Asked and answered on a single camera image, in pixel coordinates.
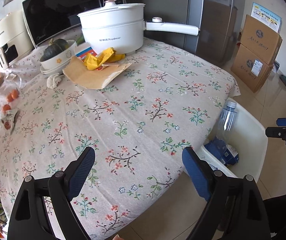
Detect glass jar with cork lid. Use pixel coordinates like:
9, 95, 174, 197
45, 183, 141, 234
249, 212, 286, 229
0, 72, 22, 111

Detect brown cardboard piece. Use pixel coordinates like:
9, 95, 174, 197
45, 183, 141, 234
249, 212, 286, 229
63, 56, 132, 90

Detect water bottle blue cap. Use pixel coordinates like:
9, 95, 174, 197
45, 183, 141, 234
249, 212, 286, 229
216, 101, 238, 144

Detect blue leaflet on wall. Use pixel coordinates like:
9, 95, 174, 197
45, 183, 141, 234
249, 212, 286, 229
251, 2, 282, 33

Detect dark green pumpkin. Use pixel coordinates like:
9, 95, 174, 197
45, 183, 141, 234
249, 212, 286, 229
40, 38, 69, 62

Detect upper cardboard box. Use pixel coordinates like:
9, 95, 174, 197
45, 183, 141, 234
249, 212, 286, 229
240, 15, 283, 65

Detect blue white carton box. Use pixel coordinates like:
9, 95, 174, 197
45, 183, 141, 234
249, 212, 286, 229
204, 137, 239, 166

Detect stacked white plates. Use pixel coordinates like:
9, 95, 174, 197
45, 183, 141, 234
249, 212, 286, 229
40, 63, 67, 75

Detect small nut snack packet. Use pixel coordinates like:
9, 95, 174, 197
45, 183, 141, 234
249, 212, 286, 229
0, 109, 20, 134

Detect black microwave oven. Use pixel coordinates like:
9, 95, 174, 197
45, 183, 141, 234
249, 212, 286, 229
22, 0, 124, 47

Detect lower cardboard box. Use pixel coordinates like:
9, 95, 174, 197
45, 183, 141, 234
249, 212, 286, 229
231, 44, 273, 93

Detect white electric cooking pot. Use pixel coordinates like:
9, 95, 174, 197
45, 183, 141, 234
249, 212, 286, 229
77, 0, 199, 54

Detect crumpled white tissue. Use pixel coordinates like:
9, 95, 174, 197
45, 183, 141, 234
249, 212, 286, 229
46, 73, 63, 89

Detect white trash bin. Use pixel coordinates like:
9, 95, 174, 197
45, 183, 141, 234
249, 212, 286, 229
196, 103, 268, 181

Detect red blue small carton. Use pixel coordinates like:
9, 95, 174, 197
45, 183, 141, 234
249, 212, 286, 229
75, 42, 97, 61

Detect grey refrigerator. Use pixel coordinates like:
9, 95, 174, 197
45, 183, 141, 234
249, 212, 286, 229
125, 0, 245, 66

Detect cardboard box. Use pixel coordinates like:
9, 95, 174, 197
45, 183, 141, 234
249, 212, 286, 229
240, 15, 283, 65
231, 44, 273, 93

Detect yellow banana peel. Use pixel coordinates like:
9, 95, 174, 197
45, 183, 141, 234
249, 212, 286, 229
83, 47, 125, 70

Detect white ceramic bowl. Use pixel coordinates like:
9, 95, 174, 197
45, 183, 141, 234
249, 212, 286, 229
40, 40, 77, 70

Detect white air fryer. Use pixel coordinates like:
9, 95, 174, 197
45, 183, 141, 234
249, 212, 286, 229
0, 10, 34, 69

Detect small mandarin in jar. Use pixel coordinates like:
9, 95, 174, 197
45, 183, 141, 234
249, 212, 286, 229
2, 104, 11, 113

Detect floral tablecloth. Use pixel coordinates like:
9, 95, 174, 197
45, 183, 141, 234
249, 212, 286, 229
0, 38, 240, 239

